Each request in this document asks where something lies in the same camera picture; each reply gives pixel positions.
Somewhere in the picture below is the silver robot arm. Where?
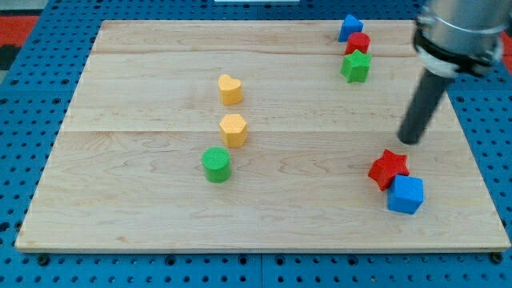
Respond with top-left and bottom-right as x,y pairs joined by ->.
414,0 -> 511,78

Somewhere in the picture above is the green star block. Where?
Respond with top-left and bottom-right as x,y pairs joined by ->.
340,50 -> 372,82

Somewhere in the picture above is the red star block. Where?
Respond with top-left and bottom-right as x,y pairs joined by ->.
368,149 -> 410,191

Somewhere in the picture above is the blue cube block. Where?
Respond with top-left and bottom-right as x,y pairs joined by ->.
387,174 -> 424,214

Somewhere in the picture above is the yellow hexagon block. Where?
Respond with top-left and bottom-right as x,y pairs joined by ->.
219,114 -> 248,148

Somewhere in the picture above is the green cylinder block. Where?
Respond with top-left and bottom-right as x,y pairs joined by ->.
202,146 -> 231,183

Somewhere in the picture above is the yellow heart block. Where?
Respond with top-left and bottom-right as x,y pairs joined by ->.
218,74 -> 243,106

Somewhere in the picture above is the wooden board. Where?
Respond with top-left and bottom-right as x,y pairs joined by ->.
15,20 -> 510,254

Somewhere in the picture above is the red cylinder block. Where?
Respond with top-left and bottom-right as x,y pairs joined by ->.
345,32 -> 371,55

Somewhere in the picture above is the blue triangular block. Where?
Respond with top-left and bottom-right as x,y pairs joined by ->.
338,14 -> 364,42

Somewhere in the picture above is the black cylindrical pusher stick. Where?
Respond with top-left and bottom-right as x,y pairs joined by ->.
397,69 -> 453,145

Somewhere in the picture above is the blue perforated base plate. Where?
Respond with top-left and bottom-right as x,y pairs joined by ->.
1,0 -> 511,287

